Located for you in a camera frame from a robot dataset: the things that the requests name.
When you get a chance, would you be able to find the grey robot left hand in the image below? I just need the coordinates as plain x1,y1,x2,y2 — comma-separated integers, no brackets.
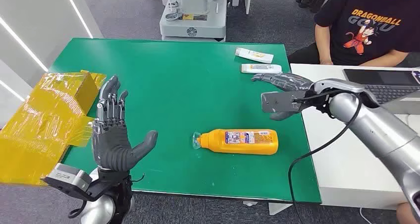
92,75,159,172

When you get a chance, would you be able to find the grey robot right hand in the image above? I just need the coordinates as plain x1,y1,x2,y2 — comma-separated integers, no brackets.
251,72,315,121

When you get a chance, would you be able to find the orange bottle with clear cap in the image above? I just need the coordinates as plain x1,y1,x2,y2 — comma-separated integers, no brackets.
192,128,279,156

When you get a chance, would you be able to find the white tube with grey cap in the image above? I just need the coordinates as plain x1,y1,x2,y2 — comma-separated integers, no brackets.
241,63,283,75

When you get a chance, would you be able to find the white tube with yellow print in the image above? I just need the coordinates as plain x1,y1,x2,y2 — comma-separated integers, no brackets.
235,47,274,64

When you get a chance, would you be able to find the yellow taped cardboard box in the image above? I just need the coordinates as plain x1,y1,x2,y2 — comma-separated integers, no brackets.
0,70,107,186

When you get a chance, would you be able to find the grey laptop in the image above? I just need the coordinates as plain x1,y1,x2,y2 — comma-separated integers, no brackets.
343,68,420,115

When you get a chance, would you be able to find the person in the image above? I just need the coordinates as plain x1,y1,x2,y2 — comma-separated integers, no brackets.
288,0,420,68

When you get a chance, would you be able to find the white desk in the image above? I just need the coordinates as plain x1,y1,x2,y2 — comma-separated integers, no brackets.
290,63,420,211

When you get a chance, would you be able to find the person's knee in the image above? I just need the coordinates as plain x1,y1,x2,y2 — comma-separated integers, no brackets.
396,203,420,224

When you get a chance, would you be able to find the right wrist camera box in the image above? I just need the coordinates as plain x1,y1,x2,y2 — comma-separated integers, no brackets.
261,90,309,114

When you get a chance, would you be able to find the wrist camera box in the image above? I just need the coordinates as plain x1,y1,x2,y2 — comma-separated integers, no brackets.
43,163,93,194
261,90,309,114

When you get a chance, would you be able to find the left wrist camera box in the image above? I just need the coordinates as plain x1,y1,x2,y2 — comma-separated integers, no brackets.
43,163,93,194

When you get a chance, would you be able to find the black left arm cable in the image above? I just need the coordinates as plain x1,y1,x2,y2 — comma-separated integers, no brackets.
68,199,88,219

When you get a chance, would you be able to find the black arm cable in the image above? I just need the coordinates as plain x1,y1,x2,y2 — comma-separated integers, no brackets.
68,199,88,219
288,89,363,224

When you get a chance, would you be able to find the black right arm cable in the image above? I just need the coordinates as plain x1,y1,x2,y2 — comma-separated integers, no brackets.
288,89,363,224

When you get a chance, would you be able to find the white table leg bracket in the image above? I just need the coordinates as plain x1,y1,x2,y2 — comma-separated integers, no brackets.
268,203,293,216

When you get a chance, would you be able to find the white floor cable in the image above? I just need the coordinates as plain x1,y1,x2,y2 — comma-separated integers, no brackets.
359,208,373,224

